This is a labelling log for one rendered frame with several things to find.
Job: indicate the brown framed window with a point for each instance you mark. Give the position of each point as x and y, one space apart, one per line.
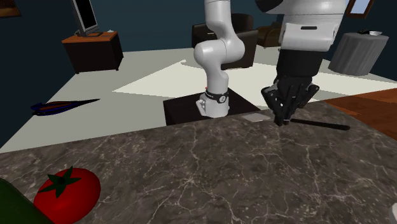
359 6

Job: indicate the dark cabinet with monitor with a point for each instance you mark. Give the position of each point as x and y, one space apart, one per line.
93 52

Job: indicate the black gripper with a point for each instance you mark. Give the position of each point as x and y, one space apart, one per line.
299 63

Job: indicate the dark brown armchair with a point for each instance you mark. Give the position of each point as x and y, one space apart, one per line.
248 46

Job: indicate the black robot stand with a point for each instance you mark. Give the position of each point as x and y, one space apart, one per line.
181 110

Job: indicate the dark green rounded object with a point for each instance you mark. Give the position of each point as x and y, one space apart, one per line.
15 206

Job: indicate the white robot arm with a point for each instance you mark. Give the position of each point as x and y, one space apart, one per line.
220 46

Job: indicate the white object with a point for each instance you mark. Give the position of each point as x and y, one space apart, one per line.
394 214

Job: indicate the round table with grey cloth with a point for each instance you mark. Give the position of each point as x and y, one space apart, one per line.
356 54

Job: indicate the brown framed wall picture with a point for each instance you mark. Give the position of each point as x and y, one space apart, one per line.
7 7

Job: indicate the red tomato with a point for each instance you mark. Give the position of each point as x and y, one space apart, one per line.
77 195

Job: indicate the blue and black flat object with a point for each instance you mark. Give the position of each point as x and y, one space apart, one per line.
59 107

